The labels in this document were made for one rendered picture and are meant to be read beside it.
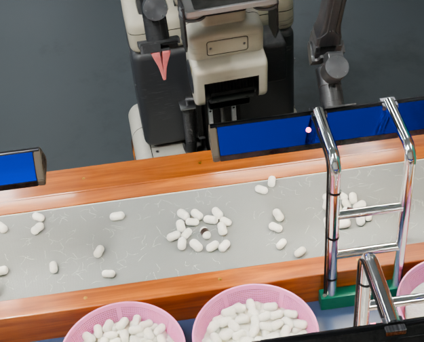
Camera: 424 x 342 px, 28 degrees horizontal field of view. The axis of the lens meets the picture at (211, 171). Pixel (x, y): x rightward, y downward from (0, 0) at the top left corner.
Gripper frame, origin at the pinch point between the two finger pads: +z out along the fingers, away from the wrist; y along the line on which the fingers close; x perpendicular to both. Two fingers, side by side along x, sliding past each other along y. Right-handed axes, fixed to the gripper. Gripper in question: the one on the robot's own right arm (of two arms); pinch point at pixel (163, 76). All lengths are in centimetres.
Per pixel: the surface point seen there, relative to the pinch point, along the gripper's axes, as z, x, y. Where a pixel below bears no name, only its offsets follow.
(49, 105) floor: 28, 164, -42
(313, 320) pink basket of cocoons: 50, -46, 20
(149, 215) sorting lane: 32.4, -7.2, -9.5
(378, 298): 29, -84, 24
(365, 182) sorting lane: 34, -9, 45
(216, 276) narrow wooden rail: 42, -31, 2
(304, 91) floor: 38, 145, 67
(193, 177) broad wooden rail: 26.6, -0.7, 3.1
